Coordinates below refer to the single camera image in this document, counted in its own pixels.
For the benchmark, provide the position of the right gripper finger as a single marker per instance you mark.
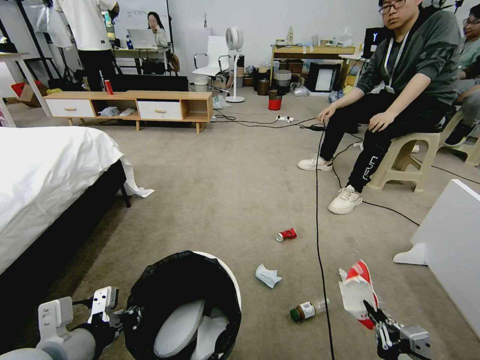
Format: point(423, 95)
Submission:
point(381, 337)
point(375, 315)

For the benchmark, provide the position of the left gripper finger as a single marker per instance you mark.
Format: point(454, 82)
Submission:
point(117, 325)
point(135, 317)

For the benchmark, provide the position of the red and white torn carton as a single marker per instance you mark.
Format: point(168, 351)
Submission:
point(358, 292)

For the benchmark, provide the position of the white bin with black bag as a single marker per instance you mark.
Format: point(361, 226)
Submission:
point(180, 277)

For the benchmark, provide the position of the small red floor bin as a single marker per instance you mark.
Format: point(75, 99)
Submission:
point(275, 100)

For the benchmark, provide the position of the dark brown bin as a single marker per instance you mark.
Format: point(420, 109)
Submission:
point(264, 87)

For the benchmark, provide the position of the clear bottle with brown cap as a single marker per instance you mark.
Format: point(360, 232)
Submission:
point(305, 310)

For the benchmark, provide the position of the white crumpled paper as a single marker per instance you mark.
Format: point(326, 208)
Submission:
point(212, 333)

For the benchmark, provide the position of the white board panel with foot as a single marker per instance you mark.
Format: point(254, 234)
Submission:
point(450, 240)

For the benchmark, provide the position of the crumpled pale blue tissue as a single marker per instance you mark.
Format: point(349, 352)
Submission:
point(267, 276)

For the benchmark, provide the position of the crushed red drink can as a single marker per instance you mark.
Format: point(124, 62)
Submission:
point(287, 235)

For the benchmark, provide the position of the beige plastic stool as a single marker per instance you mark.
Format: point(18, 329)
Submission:
point(405, 161)
point(467, 148)

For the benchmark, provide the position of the bed with white sheet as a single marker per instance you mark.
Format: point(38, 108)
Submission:
point(45, 180)

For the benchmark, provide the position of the wooden low cabinet white drawers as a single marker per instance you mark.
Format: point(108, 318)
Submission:
point(127, 108)

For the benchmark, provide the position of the white power strip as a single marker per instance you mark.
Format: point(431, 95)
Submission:
point(285, 118)

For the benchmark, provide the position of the upright red drink can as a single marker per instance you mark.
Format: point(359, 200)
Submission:
point(108, 88)

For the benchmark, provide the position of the seated person in grey jacket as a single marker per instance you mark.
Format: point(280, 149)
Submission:
point(397, 75)

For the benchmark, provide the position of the black framed white panel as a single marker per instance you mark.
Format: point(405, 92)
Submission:
point(324, 77)

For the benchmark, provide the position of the mesh waste basket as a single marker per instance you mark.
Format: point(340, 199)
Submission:
point(282, 80)

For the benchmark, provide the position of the seated person with glasses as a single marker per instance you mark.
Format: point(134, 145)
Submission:
point(468, 75)

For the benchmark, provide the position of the white office chair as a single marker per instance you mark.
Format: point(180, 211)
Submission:
point(213, 60)

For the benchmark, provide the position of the wooden desk with clutter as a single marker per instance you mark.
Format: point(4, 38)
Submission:
point(311, 50)

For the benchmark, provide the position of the black monitor box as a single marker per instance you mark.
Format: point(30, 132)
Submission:
point(375, 41)

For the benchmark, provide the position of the silver laptop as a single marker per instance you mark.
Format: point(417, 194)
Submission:
point(141, 38)

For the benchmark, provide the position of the white standing fan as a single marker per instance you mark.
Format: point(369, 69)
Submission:
point(235, 56)

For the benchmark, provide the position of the white table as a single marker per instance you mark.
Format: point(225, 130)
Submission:
point(15, 63)

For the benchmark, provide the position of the standing person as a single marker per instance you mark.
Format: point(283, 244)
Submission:
point(88, 37)

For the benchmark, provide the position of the person at desk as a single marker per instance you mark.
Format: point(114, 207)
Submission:
point(156, 30)

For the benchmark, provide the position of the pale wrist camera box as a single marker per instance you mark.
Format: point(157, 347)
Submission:
point(105, 302)
point(416, 337)

